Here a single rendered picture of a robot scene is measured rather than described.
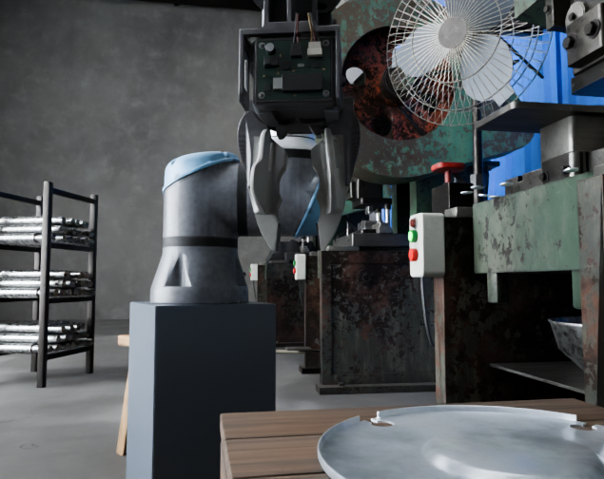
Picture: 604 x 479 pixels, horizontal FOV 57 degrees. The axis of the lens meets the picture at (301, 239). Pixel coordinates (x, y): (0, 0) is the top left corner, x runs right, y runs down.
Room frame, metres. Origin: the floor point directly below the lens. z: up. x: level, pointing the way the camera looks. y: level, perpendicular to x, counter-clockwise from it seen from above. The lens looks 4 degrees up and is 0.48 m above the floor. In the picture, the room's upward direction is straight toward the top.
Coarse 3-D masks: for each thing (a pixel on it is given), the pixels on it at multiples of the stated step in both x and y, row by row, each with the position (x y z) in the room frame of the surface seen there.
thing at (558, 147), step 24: (480, 120) 1.00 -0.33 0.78; (504, 120) 0.96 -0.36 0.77; (528, 120) 0.96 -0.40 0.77; (552, 120) 0.96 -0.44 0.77; (576, 120) 0.93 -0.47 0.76; (600, 120) 0.94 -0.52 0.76; (552, 144) 0.99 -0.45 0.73; (576, 144) 0.93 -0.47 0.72; (600, 144) 0.94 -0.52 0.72; (552, 168) 0.99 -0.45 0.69
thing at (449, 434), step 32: (384, 416) 0.55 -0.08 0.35; (416, 416) 0.55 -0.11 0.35; (448, 416) 0.55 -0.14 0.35; (480, 416) 0.55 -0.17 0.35; (512, 416) 0.55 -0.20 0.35; (544, 416) 0.55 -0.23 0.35; (320, 448) 0.43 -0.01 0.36; (352, 448) 0.45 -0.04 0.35; (384, 448) 0.45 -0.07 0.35; (416, 448) 0.45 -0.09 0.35; (448, 448) 0.43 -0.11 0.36; (480, 448) 0.43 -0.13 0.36; (512, 448) 0.43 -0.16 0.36; (544, 448) 0.43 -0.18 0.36; (576, 448) 0.43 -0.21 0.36
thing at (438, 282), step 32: (448, 224) 1.17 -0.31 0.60; (448, 256) 1.17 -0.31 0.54; (448, 288) 1.17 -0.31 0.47; (480, 288) 1.19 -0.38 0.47; (512, 288) 1.20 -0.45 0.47; (544, 288) 1.21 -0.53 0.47; (448, 320) 1.17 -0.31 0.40; (480, 320) 1.18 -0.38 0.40; (512, 320) 1.20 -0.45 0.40; (544, 320) 1.21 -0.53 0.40; (448, 352) 1.17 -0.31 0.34; (480, 352) 1.18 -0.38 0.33; (512, 352) 1.20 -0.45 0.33; (544, 352) 1.21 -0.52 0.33; (448, 384) 1.17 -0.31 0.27; (480, 384) 1.18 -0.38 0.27; (512, 384) 1.20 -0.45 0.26; (544, 384) 1.21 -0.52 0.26
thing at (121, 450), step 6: (120, 336) 1.59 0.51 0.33; (126, 336) 1.57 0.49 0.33; (120, 342) 1.59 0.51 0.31; (126, 342) 1.57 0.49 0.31; (126, 390) 1.60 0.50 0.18; (126, 396) 1.59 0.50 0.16; (126, 402) 1.59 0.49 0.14; (126, 408) 1.59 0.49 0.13; (126, 414) 1.58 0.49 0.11; (126, 420) 1.58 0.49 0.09; (120, 426) 1.60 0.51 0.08; (126, 426) 1.58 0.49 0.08; (120, 432) 1.59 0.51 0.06; (126, 432) 1.58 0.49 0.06; (120, 438) 1.59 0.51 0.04; (126, 438) 1.58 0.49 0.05; (120, 444) 1.59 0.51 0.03; (126, 444) 1.58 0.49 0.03; (120, 450) 1.58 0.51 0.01; (126, 450) 1.58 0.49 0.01
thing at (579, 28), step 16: (576, 0) 1.05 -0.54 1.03; (592, 0) 1.00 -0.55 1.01; (576, 16) 1.03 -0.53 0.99; (592, 16) 0.96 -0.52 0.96; (576, 32) 1.01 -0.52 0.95; (592, 32) 0.95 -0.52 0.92; (576, 48) 1.01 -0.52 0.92; (592, 48) 0.97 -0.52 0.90; (576, 64) 1.02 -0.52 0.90; (592, 64) 1.01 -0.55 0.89
